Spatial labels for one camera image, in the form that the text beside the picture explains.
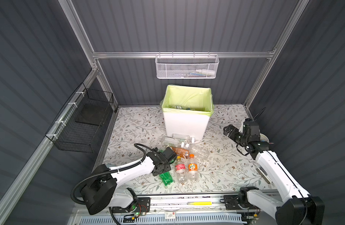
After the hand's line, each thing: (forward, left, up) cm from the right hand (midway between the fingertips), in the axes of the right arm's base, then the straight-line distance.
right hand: (231, 132), depth 82 cm
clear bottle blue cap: (+23, +29, -2) cm, 37 cm away
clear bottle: (+2, +33, -12) cm, 35 cm away
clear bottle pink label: (-17, +31, -12) cm, 37 cm away
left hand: (-16, +39, -15) cm, 45 cm away
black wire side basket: (-4, +84, +12) cm, 85 cm away
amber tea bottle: (-8, +29, -12) cm, 32 cm away
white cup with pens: (+1, -23, -9) cm, 25 cm away
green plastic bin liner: (+25, +17, +4) cm, 31 cm away
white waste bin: (+5, +21, +1) cm, 22 cm away
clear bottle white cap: (-7, +17, -12) cm, 22 cm away
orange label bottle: (-19, +23, -14) cm, 33 cm away
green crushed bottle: (-22, +38, -14) cm, 46 cm away
